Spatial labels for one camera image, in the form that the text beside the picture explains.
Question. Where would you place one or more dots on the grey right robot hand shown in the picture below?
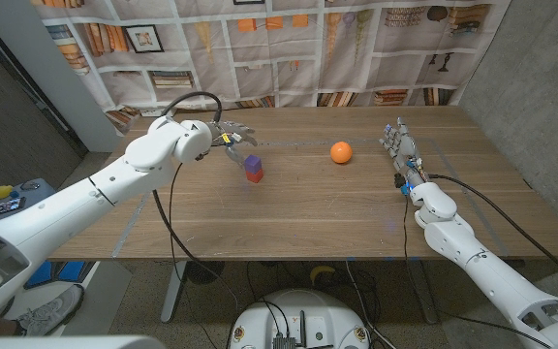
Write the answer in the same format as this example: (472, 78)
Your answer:
(405, 150)

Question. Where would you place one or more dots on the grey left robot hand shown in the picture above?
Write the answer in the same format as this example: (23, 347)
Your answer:
(235, 131)

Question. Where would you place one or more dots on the purple magnetic block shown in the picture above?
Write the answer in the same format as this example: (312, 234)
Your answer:
(254, 164)

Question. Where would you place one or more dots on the red magnetic block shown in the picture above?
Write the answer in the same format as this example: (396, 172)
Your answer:
(255, 176)

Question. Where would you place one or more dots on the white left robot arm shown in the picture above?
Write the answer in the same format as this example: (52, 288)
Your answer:
(66, 213)

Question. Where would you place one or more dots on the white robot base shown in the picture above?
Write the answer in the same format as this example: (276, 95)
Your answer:
(303, 315)

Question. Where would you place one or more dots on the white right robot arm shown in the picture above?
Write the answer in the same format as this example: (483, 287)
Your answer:
(492, 276)

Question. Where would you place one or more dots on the orange ball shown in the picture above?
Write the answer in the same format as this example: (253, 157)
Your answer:
(341, 152)

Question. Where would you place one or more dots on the small blue toy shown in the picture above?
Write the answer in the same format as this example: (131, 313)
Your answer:
(14, 194)

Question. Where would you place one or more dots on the yellow toy lemon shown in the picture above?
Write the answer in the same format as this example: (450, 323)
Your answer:
(2, 192)

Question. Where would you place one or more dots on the white power strip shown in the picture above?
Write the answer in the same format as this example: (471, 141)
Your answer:
(155, 112)

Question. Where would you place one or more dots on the printed bookshelf backdrop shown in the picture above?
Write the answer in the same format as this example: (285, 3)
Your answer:
(308, 72)

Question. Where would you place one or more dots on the black round fan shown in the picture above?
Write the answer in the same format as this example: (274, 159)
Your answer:
(205, 272)

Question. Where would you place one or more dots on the yellow banana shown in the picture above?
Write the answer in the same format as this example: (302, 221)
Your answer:
(321, 270)

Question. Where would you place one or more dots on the grey table leg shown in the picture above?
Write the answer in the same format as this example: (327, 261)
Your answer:
(424, 295)

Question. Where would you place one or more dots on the white table leg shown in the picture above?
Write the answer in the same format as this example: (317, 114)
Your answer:
(172, 295)

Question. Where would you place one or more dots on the black antenna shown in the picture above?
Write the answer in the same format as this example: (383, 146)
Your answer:
(302, 329)

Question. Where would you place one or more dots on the grey sneaker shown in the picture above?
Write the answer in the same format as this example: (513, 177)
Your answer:
(51, 310)

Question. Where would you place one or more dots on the white robot torso edge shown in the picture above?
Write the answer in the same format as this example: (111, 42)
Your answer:
(66, 343)

